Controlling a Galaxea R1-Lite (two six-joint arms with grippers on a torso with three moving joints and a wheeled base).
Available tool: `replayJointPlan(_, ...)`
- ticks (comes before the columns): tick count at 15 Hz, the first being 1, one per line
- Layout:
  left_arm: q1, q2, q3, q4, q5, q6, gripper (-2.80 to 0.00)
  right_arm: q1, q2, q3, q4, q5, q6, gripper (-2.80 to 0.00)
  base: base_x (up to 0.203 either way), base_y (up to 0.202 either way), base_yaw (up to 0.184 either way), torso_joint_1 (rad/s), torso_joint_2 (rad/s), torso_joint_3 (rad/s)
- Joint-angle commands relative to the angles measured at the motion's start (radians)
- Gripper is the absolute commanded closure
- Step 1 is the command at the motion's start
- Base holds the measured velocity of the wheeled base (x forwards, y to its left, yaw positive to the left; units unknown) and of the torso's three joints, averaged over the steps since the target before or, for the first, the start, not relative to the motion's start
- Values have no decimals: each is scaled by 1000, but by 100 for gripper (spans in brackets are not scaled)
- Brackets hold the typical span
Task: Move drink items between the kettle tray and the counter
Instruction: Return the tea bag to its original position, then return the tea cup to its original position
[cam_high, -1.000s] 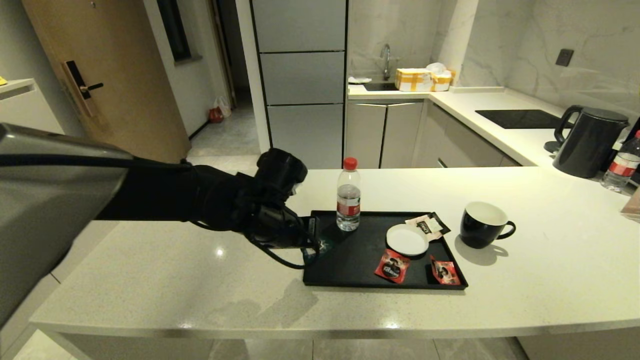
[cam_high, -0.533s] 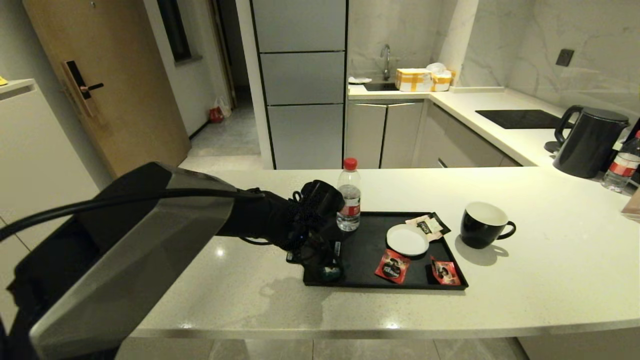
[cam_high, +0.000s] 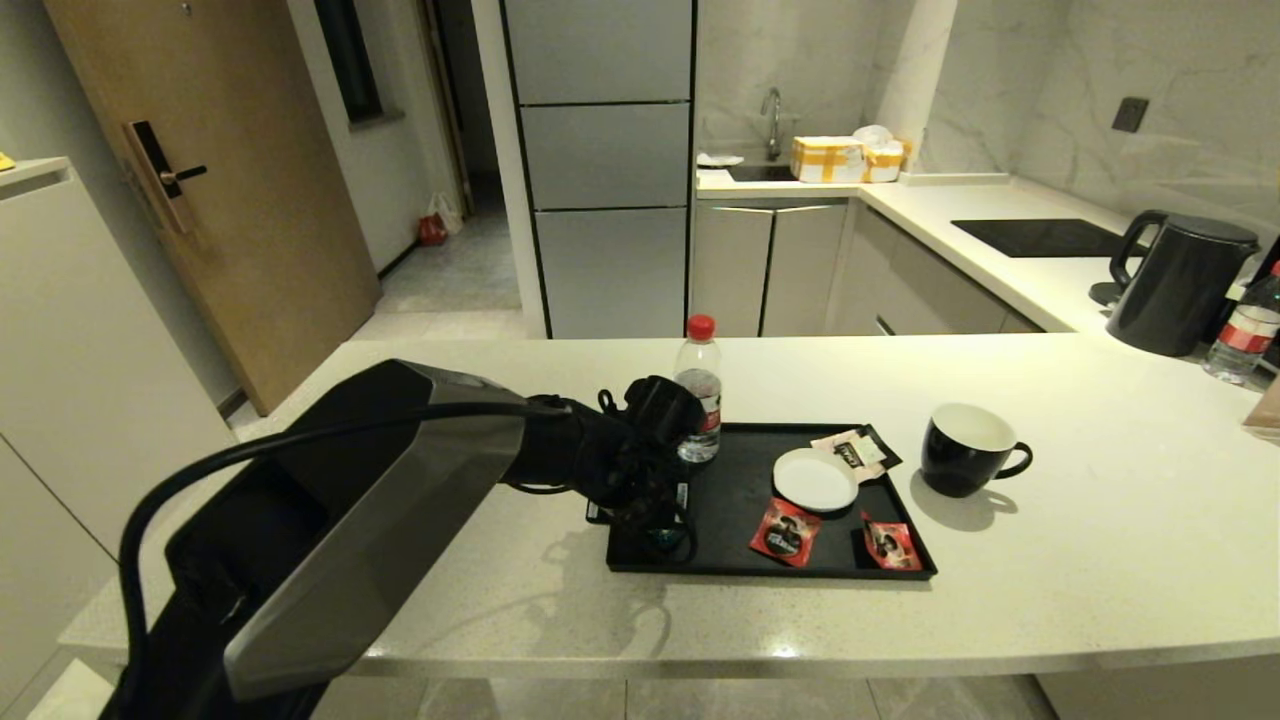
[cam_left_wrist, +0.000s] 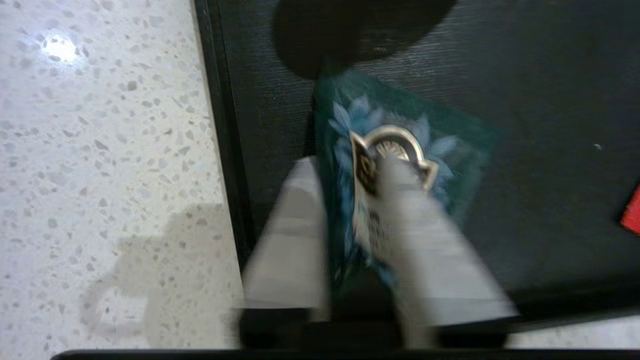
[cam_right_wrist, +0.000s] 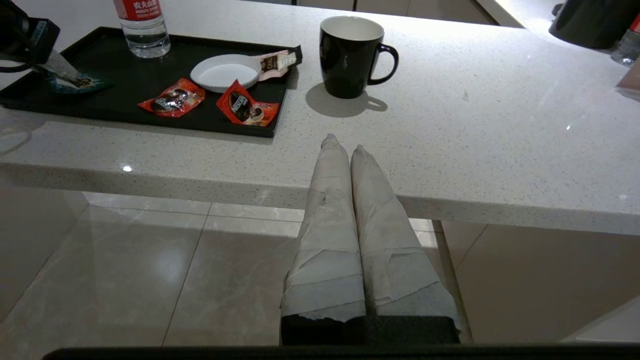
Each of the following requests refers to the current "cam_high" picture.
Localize black rectangular serving tray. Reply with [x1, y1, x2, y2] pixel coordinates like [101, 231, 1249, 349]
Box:
[605, 420, 939, 581]

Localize dark narrow window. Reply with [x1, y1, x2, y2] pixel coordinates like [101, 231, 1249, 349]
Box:
[315, 0, 386, 126]

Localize grey counter drawer unit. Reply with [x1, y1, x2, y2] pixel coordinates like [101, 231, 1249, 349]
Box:
[830, 205, 1046, 336]

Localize red bag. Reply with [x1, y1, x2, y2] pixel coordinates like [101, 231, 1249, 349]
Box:
[418, 193, 464, 247]

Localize yellow taped cardboard box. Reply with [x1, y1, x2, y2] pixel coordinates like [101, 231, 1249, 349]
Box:
[791, 136, 867, 185]

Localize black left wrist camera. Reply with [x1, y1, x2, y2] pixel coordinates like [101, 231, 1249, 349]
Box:
[622, 375, 703, 451]

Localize pink and black sachet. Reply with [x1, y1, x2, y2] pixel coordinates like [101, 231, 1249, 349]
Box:
[811, 424, 903, 483]

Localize black door lock handle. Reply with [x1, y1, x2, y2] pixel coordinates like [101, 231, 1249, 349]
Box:
[123, 120, 209, 236]

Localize tall silver refrigerator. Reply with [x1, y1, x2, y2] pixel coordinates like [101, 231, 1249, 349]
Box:
[500, 0, 696, 340]

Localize black induction cooktop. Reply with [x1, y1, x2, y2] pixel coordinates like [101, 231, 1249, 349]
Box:
[950, 218, 1149, 260]

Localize black electric kettle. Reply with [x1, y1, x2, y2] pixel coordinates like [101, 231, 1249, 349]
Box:
[1107, 210, 1261, 358]

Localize black mug white inside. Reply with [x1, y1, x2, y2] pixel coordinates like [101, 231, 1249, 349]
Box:
[919, 403, 1033, 499]

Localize red instant coffee packet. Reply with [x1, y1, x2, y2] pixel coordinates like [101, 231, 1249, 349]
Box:
[749, 497, 823, 568]
[860, 510, 923, 572]

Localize pinkish brown carton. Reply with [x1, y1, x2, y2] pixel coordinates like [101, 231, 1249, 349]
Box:
[1243, 375, 1280, 446]

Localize red-capped water bottle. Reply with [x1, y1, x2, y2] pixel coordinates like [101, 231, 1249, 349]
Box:
[672, 314, 723, 464]
[1202, 260, 1280, 386]

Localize white tall cabinet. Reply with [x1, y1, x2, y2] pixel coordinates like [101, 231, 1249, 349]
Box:
[0, 156, 239, 691]

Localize wooden door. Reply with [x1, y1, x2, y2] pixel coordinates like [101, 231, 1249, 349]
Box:
[42, 0, 382, 416]

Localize grey base cabinet doors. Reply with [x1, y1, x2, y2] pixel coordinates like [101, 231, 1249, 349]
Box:
[692, 200, 851, 337]

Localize white round saucer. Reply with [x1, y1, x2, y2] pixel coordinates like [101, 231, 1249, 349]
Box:
[772, 447, 859, 514]

